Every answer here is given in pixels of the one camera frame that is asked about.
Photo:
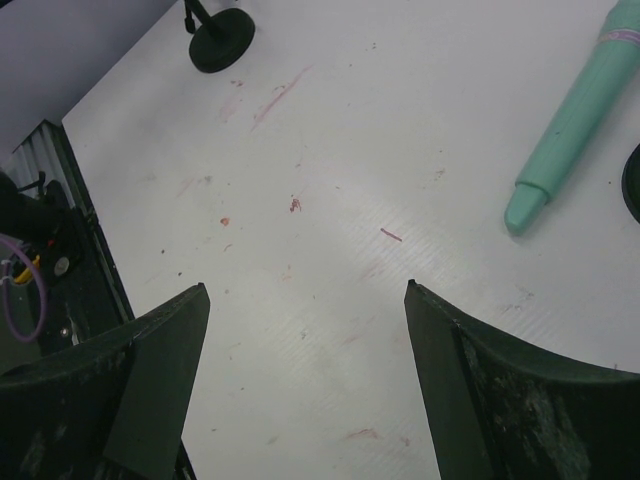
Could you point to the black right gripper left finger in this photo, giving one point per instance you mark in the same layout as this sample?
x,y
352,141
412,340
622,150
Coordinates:
x,y
113,407

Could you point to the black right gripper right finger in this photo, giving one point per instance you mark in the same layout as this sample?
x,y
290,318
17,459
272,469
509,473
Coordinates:
x,y
501,408

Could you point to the short black round-base mic stand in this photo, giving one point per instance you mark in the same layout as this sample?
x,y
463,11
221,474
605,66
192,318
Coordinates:
x,y
630,184

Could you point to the mint green microphone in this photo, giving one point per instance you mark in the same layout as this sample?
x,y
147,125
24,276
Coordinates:
x,y
611,66

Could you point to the tall black tripod mic stand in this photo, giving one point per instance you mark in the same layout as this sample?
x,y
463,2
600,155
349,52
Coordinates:
x,y
217,41

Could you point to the black front mounting rail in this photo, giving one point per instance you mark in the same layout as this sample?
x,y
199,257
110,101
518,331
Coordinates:
x,y
59,282

